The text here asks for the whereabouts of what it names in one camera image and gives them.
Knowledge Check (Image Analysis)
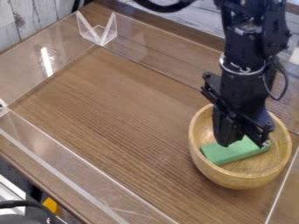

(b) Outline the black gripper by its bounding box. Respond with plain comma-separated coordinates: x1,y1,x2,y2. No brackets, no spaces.
200,71,276,148

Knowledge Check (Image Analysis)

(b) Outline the green rectangular block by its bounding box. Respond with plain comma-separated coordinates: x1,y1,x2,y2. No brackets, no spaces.
200,136,271,166

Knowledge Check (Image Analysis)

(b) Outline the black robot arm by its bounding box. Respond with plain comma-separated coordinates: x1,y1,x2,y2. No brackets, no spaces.
200,0,293,147

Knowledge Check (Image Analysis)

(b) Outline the brown wooden bowl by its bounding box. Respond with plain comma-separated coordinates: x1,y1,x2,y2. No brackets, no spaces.
188,104,293,190

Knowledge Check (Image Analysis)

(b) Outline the yellow tag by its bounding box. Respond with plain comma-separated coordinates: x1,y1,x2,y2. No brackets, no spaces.
42,198,60,214

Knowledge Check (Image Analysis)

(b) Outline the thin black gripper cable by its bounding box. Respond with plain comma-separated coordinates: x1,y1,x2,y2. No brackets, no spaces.
260,58,290,102

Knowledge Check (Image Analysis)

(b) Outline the clear acrylic front wall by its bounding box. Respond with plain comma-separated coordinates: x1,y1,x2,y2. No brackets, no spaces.
0,99,179,224

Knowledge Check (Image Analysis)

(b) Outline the clear acrylic corner bracket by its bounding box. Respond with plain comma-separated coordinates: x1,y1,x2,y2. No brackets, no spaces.
76,11,118,46

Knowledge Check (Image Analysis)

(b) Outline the black cable bottom left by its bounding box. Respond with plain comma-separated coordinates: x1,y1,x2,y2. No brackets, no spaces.
0,199,52,224

